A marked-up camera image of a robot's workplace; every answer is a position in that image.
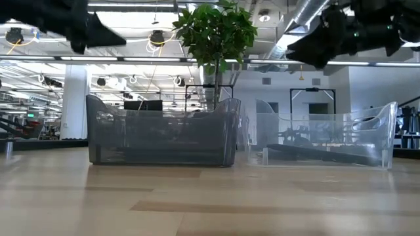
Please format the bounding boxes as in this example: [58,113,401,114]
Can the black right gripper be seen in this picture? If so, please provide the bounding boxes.
[286,0,371,69]

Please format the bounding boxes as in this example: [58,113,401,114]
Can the white pillar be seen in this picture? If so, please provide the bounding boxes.
[60,64,91,140]

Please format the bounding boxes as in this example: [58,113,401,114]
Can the silver ventilation duct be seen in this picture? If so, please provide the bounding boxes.
[254,0,331,73]

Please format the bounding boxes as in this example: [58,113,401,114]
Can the black pen with white logo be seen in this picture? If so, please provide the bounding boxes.
[266,143,365,162]

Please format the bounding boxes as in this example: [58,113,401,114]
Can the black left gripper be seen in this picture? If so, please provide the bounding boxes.
[39,0,127,55]

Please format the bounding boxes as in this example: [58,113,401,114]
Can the clear plastic bin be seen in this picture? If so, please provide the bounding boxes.
[244,99,398,170]

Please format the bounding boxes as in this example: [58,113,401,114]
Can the black background workstation frame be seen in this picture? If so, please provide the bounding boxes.
[289,87,337,115]

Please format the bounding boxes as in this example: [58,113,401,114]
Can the black background monitor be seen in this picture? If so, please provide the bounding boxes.
[123,100,163,111]

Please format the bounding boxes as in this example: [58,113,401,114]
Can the smoky grey plastic bin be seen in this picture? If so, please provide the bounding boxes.
[85,94,242,167]

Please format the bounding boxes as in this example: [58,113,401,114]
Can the black pen with silver accents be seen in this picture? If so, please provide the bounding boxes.
[272,151,383,167]

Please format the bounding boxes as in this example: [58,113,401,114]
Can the black ceiling fixture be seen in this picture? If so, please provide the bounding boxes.
[150,29,166,45]
[5,28,24,45]

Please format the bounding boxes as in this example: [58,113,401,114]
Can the green artificial plant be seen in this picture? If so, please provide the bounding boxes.
[172,0,259,109]

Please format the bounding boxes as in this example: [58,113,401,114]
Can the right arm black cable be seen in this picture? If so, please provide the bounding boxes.
[398,94,420,108]

